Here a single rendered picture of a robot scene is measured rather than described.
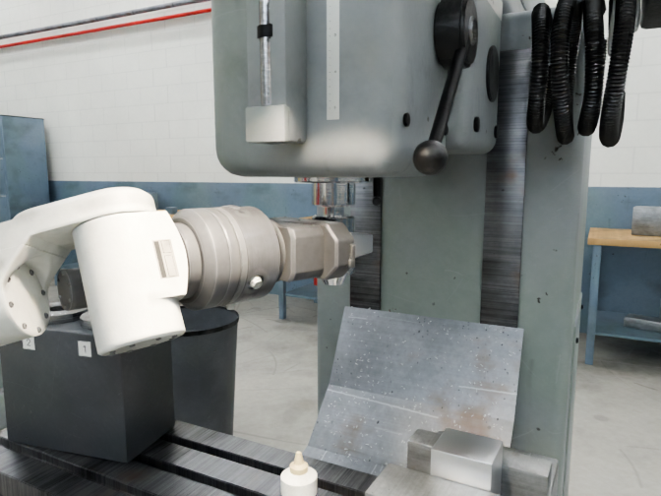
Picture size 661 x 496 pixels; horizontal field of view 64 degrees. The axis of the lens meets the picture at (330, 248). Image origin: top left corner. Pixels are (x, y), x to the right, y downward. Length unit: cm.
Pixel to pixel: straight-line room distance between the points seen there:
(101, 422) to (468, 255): 62
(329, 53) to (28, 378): 66
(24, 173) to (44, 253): 735
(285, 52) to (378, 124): 10
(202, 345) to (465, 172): 175
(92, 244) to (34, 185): 747
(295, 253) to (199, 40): 591
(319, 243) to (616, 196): 428
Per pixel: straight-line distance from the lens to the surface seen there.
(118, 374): 81
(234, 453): 85
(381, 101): 46
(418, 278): 94
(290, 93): 46
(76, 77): 775
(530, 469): 62
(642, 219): 421
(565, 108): 72
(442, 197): 91
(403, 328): 95
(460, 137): 63
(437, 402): 92
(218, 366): 250
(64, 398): 88
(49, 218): 44
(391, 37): 47
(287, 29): 47
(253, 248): 45
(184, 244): 44
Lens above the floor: 131
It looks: 8 degrees down
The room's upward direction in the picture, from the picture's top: straight up
